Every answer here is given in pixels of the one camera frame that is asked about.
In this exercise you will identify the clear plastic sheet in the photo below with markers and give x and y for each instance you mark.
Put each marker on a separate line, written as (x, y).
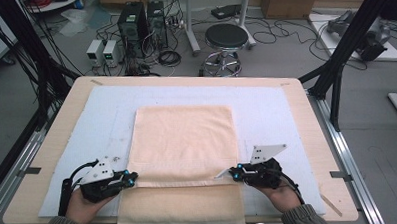
(76, 16)

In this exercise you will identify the black rail bracket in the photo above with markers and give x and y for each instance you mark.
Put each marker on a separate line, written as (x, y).
(340, 175)
(30, 170)

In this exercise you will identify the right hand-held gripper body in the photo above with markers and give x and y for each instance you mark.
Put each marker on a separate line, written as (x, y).
(262, 175)

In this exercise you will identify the large black computer tower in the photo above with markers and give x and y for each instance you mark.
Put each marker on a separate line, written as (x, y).
(132, 27)

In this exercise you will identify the grey machine on board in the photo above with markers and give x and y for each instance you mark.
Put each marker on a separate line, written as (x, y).
(371, 49)

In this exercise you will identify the thin wooden stick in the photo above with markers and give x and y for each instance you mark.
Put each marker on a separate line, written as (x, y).
(330, 204)

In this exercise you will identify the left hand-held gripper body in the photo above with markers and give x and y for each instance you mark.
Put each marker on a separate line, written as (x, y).
(97, 187)

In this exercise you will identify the slim black computer tower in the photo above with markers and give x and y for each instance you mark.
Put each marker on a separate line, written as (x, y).
(156, 23)

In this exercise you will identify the white grid mat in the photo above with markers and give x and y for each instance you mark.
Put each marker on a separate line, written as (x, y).
(269, 106)

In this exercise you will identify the aluminium rail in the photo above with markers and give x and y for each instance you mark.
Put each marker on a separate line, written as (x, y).
(12, 182)
(359, 193)

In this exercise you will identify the flat black device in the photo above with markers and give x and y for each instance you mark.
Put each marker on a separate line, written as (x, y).
(226, 11)

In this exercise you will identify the beige towel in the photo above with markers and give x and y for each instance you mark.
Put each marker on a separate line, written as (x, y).
(184, 142)

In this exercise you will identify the white power supply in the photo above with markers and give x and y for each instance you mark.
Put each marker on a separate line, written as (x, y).
(111, 54)
(94, 54)

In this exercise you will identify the person's right hand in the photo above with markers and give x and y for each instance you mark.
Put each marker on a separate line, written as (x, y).
(283, 199)

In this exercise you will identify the round white table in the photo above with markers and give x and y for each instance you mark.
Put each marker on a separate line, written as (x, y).
(56, 5)

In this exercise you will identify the cardboard box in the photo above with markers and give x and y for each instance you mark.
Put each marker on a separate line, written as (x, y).
(289, 3)

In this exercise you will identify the white floor board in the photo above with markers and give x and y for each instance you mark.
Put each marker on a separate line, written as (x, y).
(327, 44)

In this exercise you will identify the person's left hand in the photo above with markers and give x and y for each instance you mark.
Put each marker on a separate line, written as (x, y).
(83, 209)

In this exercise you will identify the white stand leg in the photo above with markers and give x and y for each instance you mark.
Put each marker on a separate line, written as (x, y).
(245, 17)
(192, 28)

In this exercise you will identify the black round stool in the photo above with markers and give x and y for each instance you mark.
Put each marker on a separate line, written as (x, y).
(226, 35)

